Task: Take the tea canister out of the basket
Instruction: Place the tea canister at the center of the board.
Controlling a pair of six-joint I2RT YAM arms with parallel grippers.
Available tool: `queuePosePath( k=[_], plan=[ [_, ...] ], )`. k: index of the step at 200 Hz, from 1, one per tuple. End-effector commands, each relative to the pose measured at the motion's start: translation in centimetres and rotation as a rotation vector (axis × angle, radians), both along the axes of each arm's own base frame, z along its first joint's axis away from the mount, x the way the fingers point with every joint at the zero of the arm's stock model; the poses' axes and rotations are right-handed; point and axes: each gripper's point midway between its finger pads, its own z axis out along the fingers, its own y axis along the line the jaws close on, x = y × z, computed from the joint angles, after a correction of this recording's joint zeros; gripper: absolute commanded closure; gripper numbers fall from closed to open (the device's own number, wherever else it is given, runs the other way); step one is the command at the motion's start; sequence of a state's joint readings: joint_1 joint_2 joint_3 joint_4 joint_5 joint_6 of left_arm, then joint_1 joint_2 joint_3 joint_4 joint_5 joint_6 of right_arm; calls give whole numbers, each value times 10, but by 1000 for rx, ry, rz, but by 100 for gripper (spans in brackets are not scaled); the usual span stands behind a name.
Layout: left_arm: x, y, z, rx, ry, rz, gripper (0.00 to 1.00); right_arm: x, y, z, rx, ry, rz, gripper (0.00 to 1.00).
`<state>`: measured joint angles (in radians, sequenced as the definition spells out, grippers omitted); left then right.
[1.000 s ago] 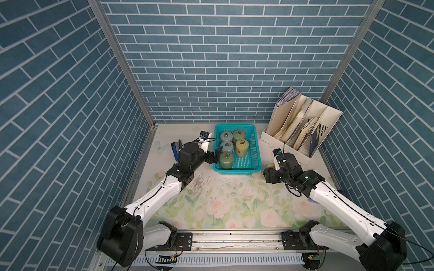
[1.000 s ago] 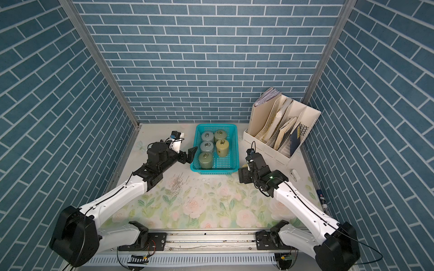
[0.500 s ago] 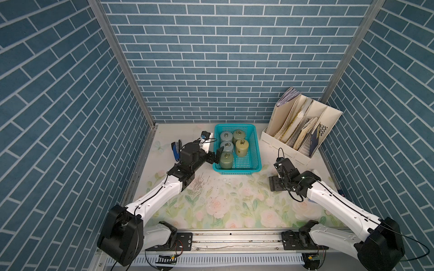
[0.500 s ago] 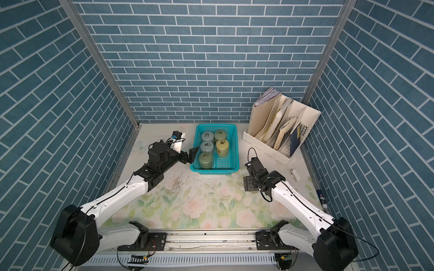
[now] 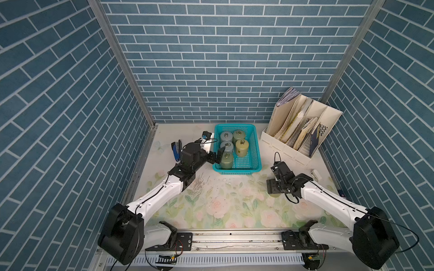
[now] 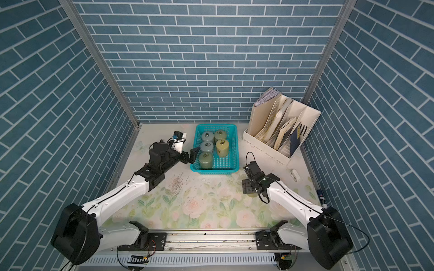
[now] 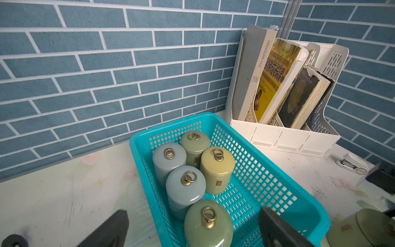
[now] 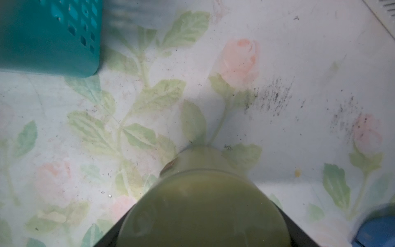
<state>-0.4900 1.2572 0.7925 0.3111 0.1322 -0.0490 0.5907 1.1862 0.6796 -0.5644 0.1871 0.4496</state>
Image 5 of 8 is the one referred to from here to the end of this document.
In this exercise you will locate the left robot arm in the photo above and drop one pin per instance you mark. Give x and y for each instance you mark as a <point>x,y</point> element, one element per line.
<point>125,232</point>

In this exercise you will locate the aluminium front rail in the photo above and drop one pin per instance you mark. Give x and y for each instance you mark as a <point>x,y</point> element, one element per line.
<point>234,250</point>

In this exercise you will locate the small white object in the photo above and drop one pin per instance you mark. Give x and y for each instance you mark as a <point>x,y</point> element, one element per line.
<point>315,175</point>

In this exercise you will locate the marker pen at wall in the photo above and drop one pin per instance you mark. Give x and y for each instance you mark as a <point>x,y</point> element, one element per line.
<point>341,193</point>

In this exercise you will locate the beige file organizer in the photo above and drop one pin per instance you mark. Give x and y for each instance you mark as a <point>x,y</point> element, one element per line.
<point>291,125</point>

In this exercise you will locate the dark blue booklet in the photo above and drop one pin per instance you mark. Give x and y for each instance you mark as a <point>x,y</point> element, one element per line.
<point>314,140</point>

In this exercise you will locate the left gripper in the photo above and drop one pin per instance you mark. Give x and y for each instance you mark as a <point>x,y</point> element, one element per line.
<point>211,160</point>

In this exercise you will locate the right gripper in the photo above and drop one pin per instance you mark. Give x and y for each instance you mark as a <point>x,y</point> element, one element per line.
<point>270,185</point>

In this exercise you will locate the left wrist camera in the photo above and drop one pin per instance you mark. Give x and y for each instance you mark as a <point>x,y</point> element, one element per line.
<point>206,139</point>

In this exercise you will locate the dark green tea canister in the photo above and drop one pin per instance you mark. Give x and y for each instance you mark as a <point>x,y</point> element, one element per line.
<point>227,161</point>

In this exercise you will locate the grey-blue tea canister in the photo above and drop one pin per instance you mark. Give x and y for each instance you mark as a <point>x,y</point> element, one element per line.
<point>226,136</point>
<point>227,145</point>

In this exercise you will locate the yellow tea canister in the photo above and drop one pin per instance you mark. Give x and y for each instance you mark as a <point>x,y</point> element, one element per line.
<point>242,147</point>

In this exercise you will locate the purple-grey folder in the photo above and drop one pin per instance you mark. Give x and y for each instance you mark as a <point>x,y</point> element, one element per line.
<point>289,95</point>

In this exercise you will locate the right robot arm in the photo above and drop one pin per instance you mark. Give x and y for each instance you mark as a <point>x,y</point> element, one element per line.
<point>367,232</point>

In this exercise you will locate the blue stapler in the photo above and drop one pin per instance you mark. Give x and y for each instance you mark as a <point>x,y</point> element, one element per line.
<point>177,149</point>

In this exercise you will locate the teal plastic basket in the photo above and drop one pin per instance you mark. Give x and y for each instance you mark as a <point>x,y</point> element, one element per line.
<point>242,165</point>

